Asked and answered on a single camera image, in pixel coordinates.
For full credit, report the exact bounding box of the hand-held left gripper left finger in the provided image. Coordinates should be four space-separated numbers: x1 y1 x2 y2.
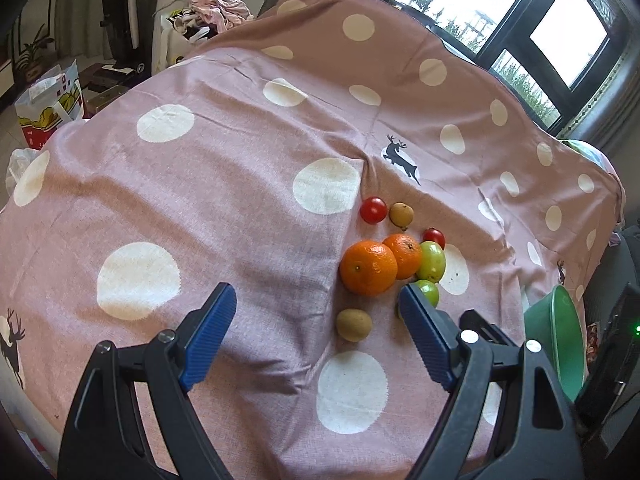
59 282 238 480

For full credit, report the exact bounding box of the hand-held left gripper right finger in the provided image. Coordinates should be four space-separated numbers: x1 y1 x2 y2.
398 282 586 480

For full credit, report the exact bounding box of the green fruit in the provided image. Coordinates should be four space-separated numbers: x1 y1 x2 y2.
415 241 447 283
397 280 441 318

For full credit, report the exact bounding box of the green plastic bowl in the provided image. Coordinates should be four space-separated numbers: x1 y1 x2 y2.
522 285 587 401

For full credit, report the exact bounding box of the large orange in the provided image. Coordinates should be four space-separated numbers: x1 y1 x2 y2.
339 241 399 297

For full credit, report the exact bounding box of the brown kiwi fruit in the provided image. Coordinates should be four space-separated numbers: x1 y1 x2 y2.
389 202 415 231
335 308 373 343

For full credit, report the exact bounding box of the small orange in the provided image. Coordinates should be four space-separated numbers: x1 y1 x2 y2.
382 233 423 281

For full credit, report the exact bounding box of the pink polka dot cloth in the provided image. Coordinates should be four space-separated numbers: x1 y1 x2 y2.
0 0 626 480

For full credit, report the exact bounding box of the pastel patterned cloth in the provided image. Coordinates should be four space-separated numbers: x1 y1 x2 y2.
562 139 618 176

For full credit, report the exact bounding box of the clear plastic bag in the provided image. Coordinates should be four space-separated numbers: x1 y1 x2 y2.
5 147 41 196

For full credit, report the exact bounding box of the flat brown box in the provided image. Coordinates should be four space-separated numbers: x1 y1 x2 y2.
80 62 146 116

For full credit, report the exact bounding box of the printed white shopping bag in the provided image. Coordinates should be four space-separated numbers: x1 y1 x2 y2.
14 59 86 151

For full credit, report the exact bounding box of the pile of pink clothes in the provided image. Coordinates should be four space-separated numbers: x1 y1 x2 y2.
167 0 256 43

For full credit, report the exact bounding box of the black vacuum cleaner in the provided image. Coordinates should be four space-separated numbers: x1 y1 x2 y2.
100 0 151 76

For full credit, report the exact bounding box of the green houseplant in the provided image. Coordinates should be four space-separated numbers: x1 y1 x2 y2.
10 25 56 81

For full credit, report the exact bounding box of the black framed window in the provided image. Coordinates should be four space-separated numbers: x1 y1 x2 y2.
240 0 640 141

